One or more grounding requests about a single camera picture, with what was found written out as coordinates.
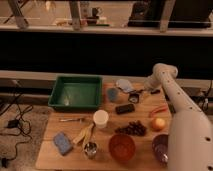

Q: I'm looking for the bunch of dark grapes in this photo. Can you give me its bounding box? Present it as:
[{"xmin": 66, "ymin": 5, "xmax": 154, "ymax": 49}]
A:
[{"xmin": 115, "ymin": 121, "xmax": 147, "ymax": 136}]

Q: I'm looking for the light blue cloth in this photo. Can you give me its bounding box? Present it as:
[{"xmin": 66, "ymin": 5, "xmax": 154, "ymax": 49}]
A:
[{"xmin": 115, "ymin": 79, "xmax": 134, "ymax": 93}]

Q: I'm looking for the black rectangular case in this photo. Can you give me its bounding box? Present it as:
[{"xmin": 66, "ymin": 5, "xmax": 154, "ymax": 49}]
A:
[{"xmin": 115, "ymin": 104, "xmax": 135, "ymax": 115}]

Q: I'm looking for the metal fork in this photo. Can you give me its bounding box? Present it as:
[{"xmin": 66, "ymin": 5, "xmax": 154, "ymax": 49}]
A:
[{"xmin": 59, "ymin": 117, "xmax": 85, "ymax": 122}]

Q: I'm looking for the black power cable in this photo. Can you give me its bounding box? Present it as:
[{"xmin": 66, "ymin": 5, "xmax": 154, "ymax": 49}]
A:
[{"xmin": 0, "ymin": 92, "xmax": 34, "ymax": 168}]

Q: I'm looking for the purple bowl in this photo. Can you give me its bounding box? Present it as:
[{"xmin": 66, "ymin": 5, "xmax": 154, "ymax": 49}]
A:
[{"xmin": 152, "ymin": 134, "xmax": 168, "ymax": 165}]

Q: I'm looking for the blue sponge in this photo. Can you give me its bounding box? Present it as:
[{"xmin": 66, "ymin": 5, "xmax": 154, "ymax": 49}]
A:
[{"xmin": 53, "ymin": 132, "xmax": 73, "ymax": 156}]

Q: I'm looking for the white paper cup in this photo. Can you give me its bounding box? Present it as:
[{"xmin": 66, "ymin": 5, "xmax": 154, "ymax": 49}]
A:
[{"xmin": 93, "ymin": 110, "xmax": 109, "ymax": 129}]

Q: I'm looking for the red bowl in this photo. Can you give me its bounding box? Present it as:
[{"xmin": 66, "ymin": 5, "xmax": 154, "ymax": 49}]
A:
[{"xmin": 108, "ymin": 134, "xmax": 136, "ymax": 163}]

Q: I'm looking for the orange apple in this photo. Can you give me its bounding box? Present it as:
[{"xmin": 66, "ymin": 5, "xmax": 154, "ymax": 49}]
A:
[{"xmin": 151, "ymin": 118, "xmax": 166, "ymax": 131}]

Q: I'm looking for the blue plastic cup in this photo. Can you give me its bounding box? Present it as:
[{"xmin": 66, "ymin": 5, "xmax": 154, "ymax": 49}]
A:
[{"xmin": 107, "ymin": 88, "xmax": 118, "ymax": 102}]

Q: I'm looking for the wooden table board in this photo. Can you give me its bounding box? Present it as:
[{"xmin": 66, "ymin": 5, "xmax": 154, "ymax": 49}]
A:
[{"xmin": 35, "ymin": 83, "xmax": 171, "ymax": 171}]

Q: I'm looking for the small metal cup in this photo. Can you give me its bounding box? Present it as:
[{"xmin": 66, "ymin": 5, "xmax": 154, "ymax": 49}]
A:
[{"xmin": 84, "ymin": 142, "xmax": 97, "ymax": 159}]

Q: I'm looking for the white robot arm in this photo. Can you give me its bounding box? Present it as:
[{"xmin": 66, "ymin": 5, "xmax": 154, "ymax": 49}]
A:
[{"xmin": 144, "ymin": 63, "xmax": 213, "ymax": 171}]

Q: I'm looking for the banana peel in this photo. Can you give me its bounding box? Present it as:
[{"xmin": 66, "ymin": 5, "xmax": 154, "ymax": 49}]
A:
[{"xmin": 73, "ymin": 124, "xmax": 94, "ymax": 146}]

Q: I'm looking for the green plastic tray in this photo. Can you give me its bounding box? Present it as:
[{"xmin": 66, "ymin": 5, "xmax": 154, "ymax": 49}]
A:
[{"xmin": 48, "ymin": 76, "xmax": 102, "ymax": 111}]

